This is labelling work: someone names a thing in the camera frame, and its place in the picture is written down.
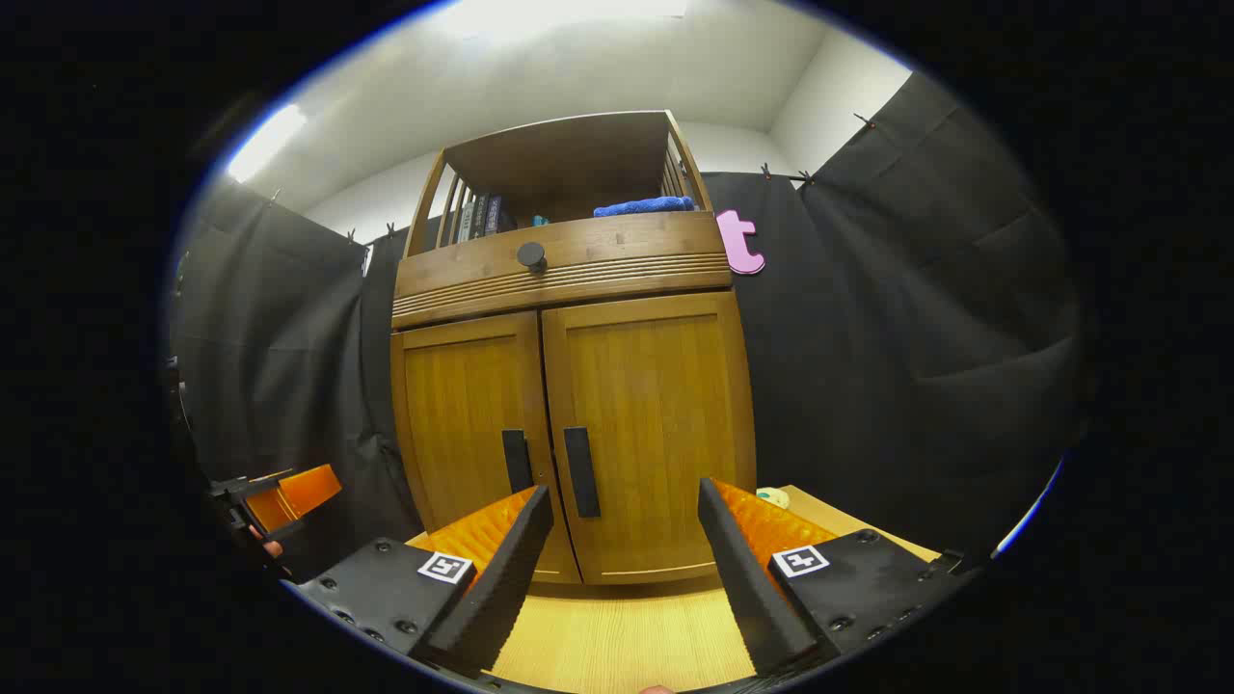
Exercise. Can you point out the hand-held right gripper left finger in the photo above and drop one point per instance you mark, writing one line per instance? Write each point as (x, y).
(501, 588)

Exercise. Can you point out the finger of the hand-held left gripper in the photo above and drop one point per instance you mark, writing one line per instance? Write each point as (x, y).
(304, 490)

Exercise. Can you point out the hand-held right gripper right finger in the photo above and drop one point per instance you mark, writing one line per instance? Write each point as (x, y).
(747, 588)

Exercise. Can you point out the wooden cabinet door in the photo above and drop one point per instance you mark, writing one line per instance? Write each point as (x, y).
(453, 405)
(665, 405)

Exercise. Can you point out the wooden double-door shoe cabinet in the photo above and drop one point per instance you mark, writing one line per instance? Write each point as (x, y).
(559, 159)

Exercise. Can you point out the small cream toy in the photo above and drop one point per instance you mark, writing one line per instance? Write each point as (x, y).
(773, 497)

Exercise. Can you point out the black backdrop cloth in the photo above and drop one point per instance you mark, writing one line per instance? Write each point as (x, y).
(916, 337)

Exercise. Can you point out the black round drawer knob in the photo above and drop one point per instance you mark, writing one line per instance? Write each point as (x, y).
(531, 255)

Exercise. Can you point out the dark blue book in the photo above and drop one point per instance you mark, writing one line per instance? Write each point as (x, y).
(493, 214)

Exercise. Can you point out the blue folded towel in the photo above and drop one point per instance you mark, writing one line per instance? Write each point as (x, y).
(641, 205)

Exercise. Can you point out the ceiling light panel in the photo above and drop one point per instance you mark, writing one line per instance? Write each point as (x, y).
(569, 14)

